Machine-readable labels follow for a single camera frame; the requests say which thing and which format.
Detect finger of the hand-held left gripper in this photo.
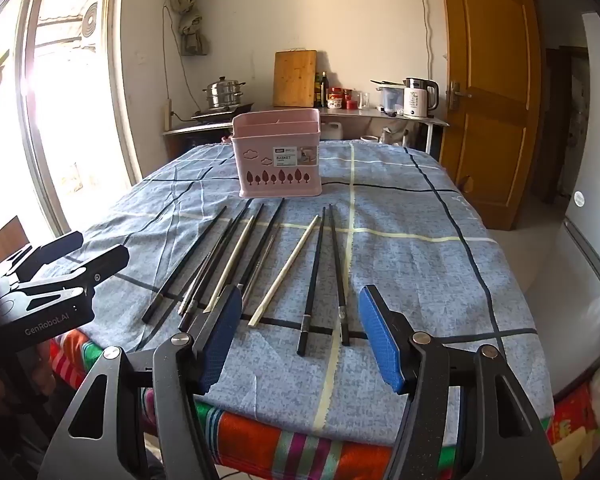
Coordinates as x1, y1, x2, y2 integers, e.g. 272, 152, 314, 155
16, 246, 131, 307
0, 231, 85, 282

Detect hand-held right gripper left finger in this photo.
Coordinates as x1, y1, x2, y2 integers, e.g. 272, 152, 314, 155
37, 284, 244, 480

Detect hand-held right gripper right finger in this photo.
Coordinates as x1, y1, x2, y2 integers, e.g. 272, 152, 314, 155
357, 284, 563, 480

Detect light wooden chopstick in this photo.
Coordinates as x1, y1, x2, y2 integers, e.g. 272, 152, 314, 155
205, 216, 257, 312
248, 215, 320, 328

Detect silver metal chopstick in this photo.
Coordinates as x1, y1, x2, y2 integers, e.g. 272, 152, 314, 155
240, 224, 281, 306

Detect pink plastic utensil basket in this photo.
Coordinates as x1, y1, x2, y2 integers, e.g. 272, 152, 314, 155
230, 108, 325, 199

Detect blue plaid bed sheet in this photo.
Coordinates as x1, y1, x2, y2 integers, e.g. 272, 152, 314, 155
62, 141, 556, 448

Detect colourful striped blanket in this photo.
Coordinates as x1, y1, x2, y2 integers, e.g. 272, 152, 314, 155
50, 332, 600, 480

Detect low side shelf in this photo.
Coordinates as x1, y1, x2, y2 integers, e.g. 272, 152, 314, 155
161, 119, 233, 161

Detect black induction cooktop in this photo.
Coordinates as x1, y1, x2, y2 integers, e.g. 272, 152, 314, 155
191, 102, 255, 121

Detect glass sliding door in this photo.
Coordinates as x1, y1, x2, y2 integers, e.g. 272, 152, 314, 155
0, 0, 143, 261

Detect crumpled plastic bags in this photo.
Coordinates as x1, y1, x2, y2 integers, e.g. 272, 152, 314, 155
380, 125, 412, 147

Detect steel steamer pot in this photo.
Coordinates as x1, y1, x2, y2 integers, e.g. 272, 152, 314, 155
202, 76, 246, 110

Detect grey refrigerator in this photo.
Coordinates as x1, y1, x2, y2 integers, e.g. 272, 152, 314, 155
550, 10, 600, 401

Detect metal kitchen shelf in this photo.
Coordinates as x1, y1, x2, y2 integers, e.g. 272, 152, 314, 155
317, 106, 451, 158

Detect outdoor air conditioner unit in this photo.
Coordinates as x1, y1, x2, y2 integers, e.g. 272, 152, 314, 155
37, 0, 101, 56

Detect clear plastic storage box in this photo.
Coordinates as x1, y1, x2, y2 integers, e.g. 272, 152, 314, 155
378, 85, 407, 113

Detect white electric kettle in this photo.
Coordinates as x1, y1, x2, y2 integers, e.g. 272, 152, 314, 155
403, 77, 440, 120

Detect brown wooden door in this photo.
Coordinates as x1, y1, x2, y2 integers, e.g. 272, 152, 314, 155
437, 0, 543, 231

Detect hanging grey cloth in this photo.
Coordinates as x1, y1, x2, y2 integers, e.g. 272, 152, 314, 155
169, 0, 212, 56

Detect wooden cutting board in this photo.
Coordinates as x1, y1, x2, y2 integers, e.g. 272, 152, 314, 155
272, 50, 318, 107

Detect thin dark wall cable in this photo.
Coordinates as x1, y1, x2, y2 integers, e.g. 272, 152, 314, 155
161, 5, 173, 102

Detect metal door handle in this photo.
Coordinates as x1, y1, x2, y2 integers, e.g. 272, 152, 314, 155
447, 81, 472, 109

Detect white wall cable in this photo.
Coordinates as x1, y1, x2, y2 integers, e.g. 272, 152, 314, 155
416, 0, 449, 77

